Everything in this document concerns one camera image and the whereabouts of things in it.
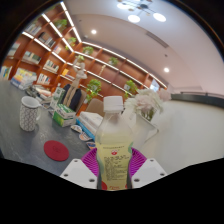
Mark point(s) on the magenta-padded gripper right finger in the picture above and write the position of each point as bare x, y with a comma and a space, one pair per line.
148, 171

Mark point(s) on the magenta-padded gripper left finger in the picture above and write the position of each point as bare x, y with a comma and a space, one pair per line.
78, 171

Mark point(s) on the clear bottle with yellow drink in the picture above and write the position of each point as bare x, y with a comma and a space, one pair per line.
113, 150

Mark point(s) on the small printed sticker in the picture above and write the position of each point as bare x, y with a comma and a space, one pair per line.
85, 136
76, 128
91, 145

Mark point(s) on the flat round red coaster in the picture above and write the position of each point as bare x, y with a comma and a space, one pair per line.
56, 150

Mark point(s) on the stack of white tissue packs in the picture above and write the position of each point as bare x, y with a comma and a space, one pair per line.
89, 122

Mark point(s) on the green-white tissue box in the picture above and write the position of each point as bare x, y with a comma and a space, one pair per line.
64, 116

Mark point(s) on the tan chair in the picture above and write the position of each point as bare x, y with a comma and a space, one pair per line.
96, 107

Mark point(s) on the white and pink flower bouquet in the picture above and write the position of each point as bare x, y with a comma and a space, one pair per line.
146, 100

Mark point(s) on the dark blue jacket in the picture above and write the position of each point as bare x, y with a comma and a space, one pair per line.
74, 98

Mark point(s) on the white mug with line pattern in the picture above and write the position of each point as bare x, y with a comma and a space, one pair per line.
28, 115

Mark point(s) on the pile of magazines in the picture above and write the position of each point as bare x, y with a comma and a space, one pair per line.
40, 93

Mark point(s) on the wooden artist mannequin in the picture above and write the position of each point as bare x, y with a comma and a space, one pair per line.
80, 74

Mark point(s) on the recessed ceiling spotlight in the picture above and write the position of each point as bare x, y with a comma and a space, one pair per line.
166, 69
93, 31

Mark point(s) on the wooden shelf unit with books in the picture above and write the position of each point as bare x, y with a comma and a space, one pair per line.
36, 50

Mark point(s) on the ceiling lamp with round lights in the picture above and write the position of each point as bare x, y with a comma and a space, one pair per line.
141, 10

